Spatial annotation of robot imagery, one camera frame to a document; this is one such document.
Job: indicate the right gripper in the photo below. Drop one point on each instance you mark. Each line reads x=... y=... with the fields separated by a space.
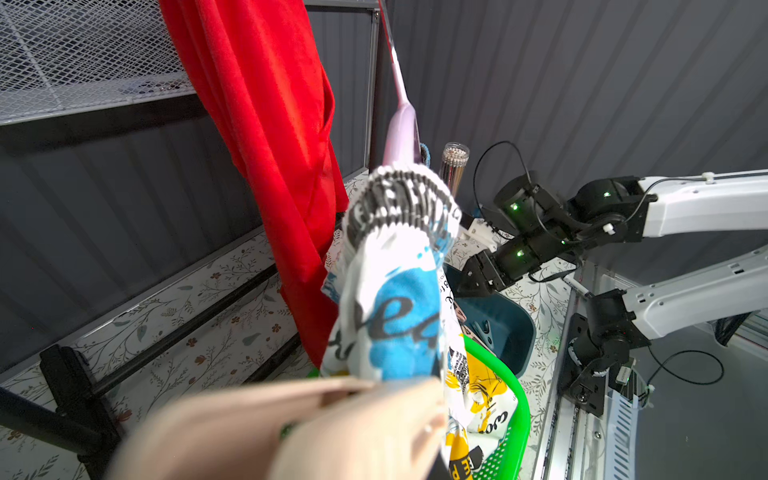
x=485 y=274

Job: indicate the teal clothespin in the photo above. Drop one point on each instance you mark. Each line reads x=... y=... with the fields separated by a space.
x=484 y=331

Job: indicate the comic print shorts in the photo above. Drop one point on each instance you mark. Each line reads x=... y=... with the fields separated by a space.
x=389 y=278

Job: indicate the lilac plastic hanger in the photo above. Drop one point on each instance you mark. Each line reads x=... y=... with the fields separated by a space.
x=402 y=144

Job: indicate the beige clothespin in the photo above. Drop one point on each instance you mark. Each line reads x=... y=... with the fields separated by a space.
x=334 y=428

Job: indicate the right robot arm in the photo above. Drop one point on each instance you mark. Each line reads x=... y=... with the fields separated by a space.
x=648 y=230

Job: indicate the red shorts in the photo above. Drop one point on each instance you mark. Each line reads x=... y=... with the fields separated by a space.
x=256 y=69

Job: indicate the dark teal tray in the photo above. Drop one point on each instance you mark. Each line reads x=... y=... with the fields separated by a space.
x=513 y=328

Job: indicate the clear tube of sticks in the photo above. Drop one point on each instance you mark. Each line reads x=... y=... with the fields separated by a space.
x=455 y=157

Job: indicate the green plastic basket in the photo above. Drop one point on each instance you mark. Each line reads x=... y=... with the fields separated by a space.
x=488 y=413

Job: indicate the black clothes rack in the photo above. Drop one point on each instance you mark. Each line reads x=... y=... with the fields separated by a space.
x=222 y=324

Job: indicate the white wire wall basket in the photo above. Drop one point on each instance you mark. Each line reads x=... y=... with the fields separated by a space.
x=66 y=57

